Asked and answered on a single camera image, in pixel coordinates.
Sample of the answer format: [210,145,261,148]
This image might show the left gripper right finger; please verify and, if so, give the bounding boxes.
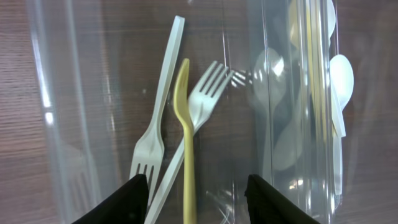
[244,174,319,224]

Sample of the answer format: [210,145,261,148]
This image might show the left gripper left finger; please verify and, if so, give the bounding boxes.
[73,174,149,224]

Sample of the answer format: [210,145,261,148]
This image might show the white fork tines down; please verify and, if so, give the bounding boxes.
[129,16,185,204]

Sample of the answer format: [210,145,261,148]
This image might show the yellow plastic fork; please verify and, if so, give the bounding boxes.
[173,58,197,224]

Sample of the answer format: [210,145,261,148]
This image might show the white plastic fork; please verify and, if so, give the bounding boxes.
[144,61,233,224]

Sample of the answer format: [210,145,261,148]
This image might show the white plastic spoon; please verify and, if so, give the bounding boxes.
[326,0,336,39]
[252,48,286,182]
[330,54,354,195]

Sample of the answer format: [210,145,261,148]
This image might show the yellow plastic spoon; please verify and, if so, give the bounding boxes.
[288,0,331,142]

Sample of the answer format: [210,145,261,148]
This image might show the clear plastic container left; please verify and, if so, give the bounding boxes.
[27,1,266,223]

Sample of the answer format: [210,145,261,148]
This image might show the clear plastic container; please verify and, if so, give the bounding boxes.
[27,1,266,223]
[249,1,354,223]

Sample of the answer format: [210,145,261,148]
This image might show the clear plastic container right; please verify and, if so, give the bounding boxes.
[249,1,354,223]

